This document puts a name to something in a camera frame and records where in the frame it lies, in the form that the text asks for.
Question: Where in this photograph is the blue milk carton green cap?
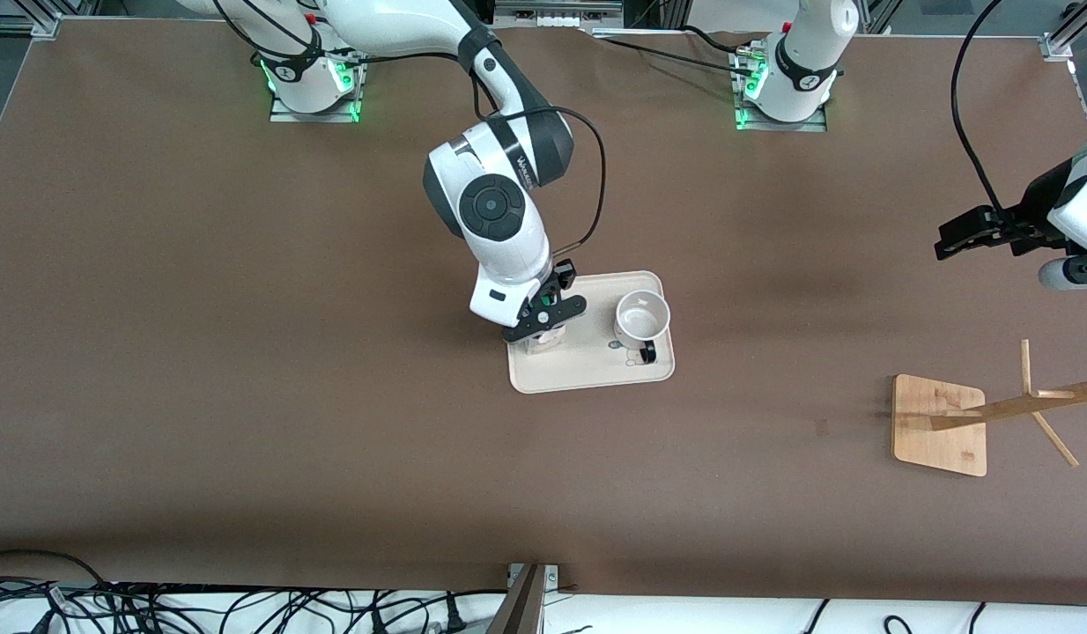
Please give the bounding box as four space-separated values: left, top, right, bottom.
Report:
522 299 567 354

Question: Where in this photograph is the white smiley cup black handle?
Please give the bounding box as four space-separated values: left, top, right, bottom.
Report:
612 290 672 365

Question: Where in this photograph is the wooden cup rack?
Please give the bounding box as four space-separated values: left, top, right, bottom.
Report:
892 339 1087 478

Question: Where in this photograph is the beige rabbit print tray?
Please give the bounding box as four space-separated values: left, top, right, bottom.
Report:
505 270 676 394

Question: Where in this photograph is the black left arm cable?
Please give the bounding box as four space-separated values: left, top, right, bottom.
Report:
950 0 1011 212

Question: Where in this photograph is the aluminium frame profile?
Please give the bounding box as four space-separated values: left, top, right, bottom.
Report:
1039 0 1087 63
0 12 65 41

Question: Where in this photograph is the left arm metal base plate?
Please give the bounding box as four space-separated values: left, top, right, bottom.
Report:
731 48 829 134

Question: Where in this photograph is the black base power cable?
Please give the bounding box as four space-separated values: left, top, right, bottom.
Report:
592 25 760 78

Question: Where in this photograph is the silver aluminium frame block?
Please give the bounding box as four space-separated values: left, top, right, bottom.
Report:
493 0 625 27

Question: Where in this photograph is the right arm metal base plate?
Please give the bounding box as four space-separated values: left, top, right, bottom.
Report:
269 35 363 123

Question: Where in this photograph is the metal table edge bracket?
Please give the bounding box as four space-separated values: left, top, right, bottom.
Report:
507 563 560 591

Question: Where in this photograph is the grey slanted post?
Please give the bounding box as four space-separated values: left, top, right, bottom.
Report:
485 564 547 634

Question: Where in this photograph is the thin black loop cable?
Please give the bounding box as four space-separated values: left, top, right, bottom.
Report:
0 549 113 596

